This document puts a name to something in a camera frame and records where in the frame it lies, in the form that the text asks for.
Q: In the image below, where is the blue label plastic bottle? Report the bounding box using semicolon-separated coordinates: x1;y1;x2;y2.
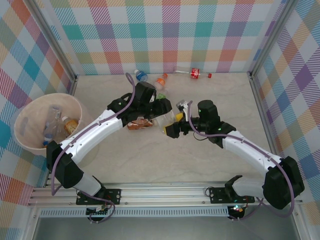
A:
134;69;150;83

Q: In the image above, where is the orange label plastic bottle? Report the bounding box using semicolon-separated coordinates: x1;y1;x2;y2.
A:
153;73;169;91

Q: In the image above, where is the copper brown plastic bottle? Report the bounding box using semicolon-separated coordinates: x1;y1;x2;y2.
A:
126;118;154;131

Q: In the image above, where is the red label cola bottle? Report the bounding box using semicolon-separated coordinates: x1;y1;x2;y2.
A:
174;67;213;80

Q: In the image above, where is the orange translucent plastic bottle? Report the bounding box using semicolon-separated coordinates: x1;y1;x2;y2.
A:
61;116;81;136

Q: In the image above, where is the blue cap clear bottle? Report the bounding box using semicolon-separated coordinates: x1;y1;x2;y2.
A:
42;104;65;148

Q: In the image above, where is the beige round plastic bin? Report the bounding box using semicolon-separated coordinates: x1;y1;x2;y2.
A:
13;92;100;170

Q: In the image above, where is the grey metal shelf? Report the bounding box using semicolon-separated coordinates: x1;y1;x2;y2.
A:
32;216;301;240

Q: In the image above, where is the right electronics board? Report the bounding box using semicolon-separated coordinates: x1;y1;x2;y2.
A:
229;204;247;215

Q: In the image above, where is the electronics board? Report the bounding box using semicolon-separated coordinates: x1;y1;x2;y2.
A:
229;204;247;215
86;205;111;217

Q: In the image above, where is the left electronics board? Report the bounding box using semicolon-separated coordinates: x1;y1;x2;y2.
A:
86;205;111;217

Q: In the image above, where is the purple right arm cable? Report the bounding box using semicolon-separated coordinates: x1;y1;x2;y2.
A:
187;100;296;222

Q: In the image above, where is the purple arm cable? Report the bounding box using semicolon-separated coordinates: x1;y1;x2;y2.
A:
51;72;138;224
187;100;296;222

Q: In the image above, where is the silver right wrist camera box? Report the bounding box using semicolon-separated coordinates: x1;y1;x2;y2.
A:
176;99;191;118

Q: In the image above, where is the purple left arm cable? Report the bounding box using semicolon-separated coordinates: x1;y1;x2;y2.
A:
51;72;138;224

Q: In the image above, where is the aluminium right side rail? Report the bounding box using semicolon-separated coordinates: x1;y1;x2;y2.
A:
248;71;292;177

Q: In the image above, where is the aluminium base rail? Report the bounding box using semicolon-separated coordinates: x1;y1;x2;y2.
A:
26;181;304;208

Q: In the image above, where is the white slotted cable duct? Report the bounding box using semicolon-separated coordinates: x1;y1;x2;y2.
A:
39;209;230;218

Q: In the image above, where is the aluminium right frame post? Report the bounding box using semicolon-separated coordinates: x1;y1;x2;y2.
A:
249;0;299;78

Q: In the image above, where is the aluminium frame post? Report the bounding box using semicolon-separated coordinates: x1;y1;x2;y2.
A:
27;0;78;81
249;0;299;78

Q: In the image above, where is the aluminium left frame post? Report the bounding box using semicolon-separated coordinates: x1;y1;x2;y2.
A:
27;0;78;81

